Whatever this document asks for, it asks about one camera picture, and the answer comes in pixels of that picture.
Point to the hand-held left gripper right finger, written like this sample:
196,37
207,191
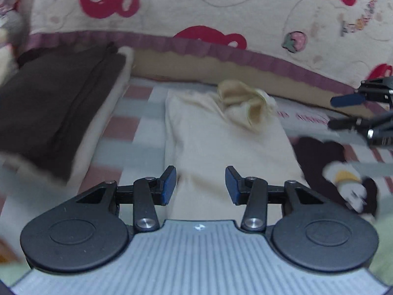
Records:
231,187

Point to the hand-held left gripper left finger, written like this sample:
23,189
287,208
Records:
169,187

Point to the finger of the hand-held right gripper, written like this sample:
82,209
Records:
347,100
347,124

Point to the cream waffle pajama top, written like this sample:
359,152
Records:
215,135

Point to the checkered rug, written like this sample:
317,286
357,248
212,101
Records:
138,147

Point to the beige bed base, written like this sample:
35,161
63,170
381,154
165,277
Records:
190,67

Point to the folded dark brown garment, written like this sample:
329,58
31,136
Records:
124,67

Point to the bear print blanket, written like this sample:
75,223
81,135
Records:
245,12

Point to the grey bunny plush toy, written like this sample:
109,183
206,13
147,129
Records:
13,24

